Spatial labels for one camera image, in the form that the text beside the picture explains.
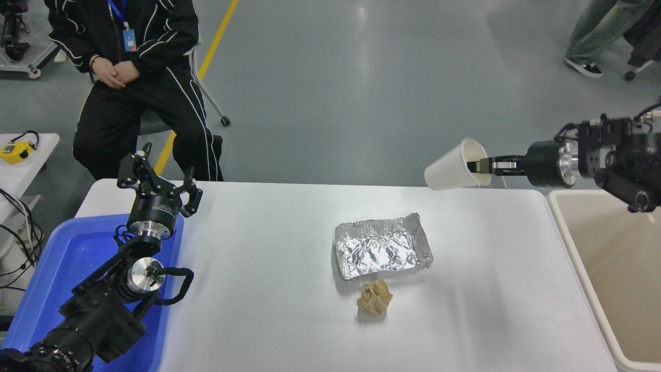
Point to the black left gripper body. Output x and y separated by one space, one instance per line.
155 206

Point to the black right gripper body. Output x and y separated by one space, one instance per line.
545 164

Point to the white paper cup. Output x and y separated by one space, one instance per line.
449 168

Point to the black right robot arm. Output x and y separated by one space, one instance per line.
619 155

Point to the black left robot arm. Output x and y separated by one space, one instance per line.
98 310

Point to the crumpled tan paper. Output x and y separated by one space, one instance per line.
374 299

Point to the person's left hand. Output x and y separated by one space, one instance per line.
129 72

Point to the person's right hand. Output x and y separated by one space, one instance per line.
106 72

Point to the blue plastic tray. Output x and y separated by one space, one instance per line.
72 253

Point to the large pale bin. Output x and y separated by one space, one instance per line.
614 243

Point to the white side table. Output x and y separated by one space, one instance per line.
26 173

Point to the rolling chair base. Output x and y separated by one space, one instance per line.
630 75

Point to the standing person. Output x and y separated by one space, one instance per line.
594 31

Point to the silver foil tray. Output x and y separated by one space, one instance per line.
379 248

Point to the seated person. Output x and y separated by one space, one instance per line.
155 31

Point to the white equipment cart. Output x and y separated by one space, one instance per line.
20 59

